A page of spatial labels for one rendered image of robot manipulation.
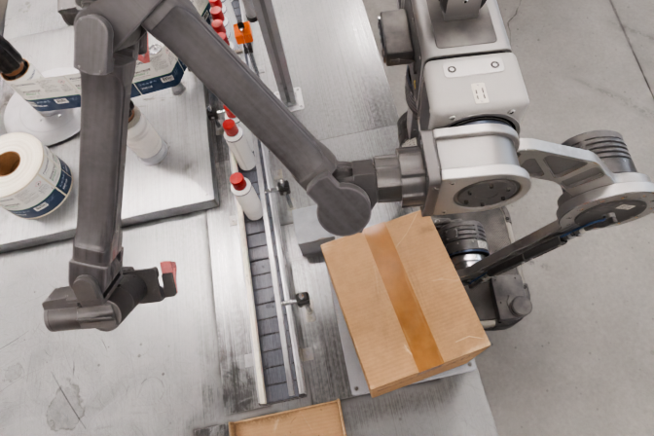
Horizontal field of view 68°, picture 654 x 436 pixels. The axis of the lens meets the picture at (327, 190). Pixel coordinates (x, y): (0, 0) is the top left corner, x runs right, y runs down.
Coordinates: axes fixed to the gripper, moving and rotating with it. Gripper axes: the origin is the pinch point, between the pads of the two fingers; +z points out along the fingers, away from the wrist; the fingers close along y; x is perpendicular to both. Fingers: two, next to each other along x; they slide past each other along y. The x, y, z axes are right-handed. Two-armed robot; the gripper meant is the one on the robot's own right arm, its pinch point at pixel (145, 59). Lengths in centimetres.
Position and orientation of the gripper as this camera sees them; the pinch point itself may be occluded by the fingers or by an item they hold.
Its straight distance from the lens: 132.8
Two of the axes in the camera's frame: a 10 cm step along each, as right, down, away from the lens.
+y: 1.7, 8.8, -4.5
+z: 1.1, 4.3, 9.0
